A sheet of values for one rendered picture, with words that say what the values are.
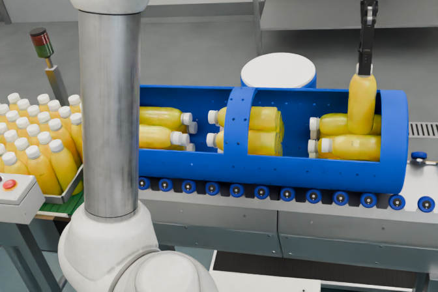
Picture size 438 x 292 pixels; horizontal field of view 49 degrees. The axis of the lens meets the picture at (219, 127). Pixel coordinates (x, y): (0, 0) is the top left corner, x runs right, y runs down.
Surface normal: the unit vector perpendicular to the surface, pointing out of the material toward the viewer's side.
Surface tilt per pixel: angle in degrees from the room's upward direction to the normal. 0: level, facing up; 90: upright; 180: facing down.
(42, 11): 90
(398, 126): 36
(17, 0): 90
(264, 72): 0
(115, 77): 80
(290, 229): 70
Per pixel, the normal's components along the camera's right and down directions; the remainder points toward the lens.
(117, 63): 0.40, 0.36
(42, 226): -0.22, 0.61
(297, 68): -0.11, -0.80
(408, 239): -0.25, 0.30
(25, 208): 0.97, 0.04
